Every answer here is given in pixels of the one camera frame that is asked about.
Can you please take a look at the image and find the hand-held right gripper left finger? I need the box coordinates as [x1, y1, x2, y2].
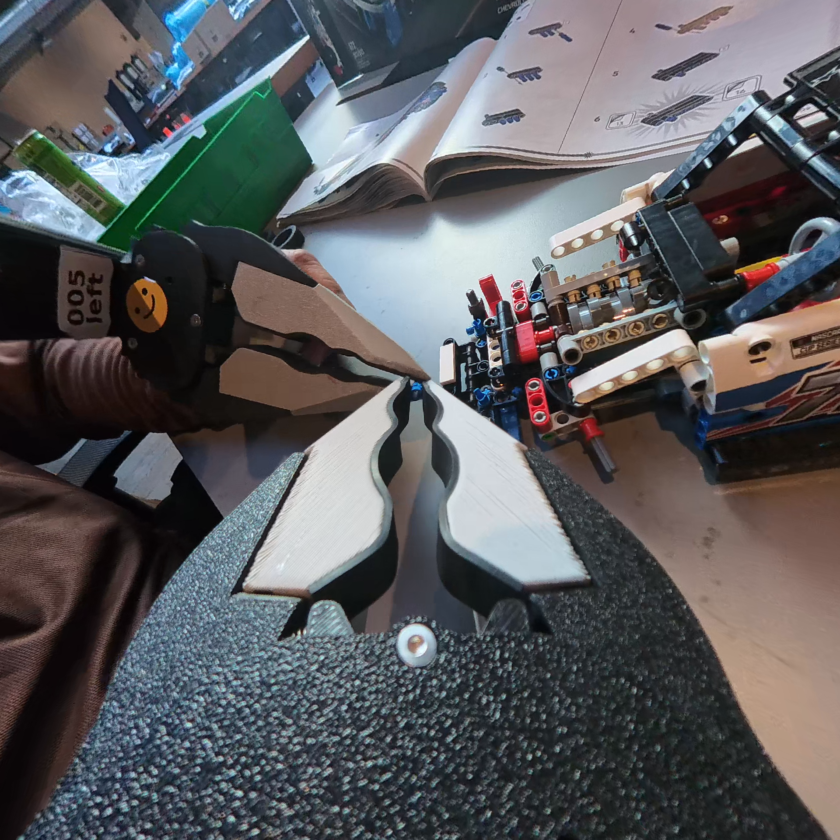
[241, 378, 412, 623]

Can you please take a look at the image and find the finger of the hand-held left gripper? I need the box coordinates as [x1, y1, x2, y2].
[218, 348, 395, 419]
[230, 261, 432, 383]

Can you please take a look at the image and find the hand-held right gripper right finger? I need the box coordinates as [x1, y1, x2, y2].
[422, 379, 593, 619]

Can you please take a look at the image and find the toy brick race car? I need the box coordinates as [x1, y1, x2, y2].
[438, 46, 840, 487]

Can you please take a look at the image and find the person's left forearm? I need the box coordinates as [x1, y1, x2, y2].
[0, 338, 217, 460]

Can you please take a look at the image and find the grey desk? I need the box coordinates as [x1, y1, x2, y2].
[174, 69, 840, 840]

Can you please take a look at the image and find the person's left hand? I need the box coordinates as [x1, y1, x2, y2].
[282, 247, 360, 316]

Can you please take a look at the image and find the clear plastic bag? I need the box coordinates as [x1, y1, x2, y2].
[0, 147, 172, 244]

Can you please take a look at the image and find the green plastic bin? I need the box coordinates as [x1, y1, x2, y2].
[98, 79, 312, 250]

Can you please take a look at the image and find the green drink can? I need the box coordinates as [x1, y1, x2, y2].
[13, 129, 126, 227]

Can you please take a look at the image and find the black storage shelf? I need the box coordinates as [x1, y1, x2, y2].
[105, 52, 188, 132]

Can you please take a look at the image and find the black toy set box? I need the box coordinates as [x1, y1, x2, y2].
[289, 0, 532, 89]

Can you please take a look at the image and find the person's brown clothing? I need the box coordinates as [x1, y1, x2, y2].
[0, 453, 191, 840]

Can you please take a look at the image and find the open instruction booklet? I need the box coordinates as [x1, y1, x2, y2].
[276, 0, 840, 227]

